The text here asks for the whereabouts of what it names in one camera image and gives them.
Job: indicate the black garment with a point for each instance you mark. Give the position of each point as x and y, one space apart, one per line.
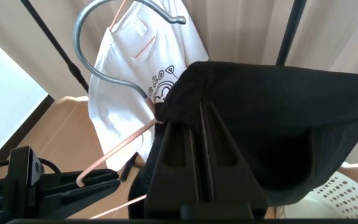
275 109

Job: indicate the white printed t-shirt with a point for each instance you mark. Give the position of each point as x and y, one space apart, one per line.
120 93

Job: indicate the black clothes rack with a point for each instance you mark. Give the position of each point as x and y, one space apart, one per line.
291 31

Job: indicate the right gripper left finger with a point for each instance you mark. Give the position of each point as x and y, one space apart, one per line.
172 183

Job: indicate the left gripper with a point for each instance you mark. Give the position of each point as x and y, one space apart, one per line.
20 180

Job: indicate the pink clothes hanger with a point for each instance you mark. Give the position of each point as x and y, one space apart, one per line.
77 40
145 47

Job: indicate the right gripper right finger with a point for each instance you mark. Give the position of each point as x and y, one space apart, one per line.
235 186

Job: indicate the white curtain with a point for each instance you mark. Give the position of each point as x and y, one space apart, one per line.
244 31

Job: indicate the white laundry basket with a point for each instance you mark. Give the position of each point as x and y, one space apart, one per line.
337 199

